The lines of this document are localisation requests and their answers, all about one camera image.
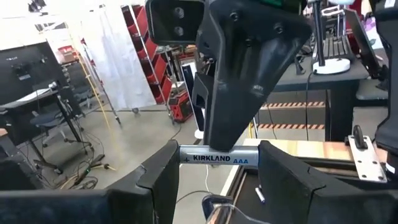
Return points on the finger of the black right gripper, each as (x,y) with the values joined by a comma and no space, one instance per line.
(245,62)
(202,88)

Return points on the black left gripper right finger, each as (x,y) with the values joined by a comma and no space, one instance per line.
(295,202)

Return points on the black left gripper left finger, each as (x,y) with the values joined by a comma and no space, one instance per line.
(93,208)

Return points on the silver Kirkland AAA battery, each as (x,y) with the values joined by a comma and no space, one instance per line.
(260,195)
(199,158)

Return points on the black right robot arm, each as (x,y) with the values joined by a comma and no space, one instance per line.
(388,93)

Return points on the light bar on white base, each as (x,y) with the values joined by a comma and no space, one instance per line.
(199,134)

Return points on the red shelf rack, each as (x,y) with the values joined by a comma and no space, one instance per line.
(158,67)

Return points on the lamp with white round base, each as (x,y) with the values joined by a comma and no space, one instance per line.
(331,66)

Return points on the white curtain partition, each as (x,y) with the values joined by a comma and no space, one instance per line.
(118,62)

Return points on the black clamp lever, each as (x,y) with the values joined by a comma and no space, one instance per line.
(359,137)

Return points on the dark office chair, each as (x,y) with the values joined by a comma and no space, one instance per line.
(49,119)

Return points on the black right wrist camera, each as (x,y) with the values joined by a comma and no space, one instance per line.
(174,21)

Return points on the silver metal bracket plate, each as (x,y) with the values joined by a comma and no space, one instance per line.
(367,161)

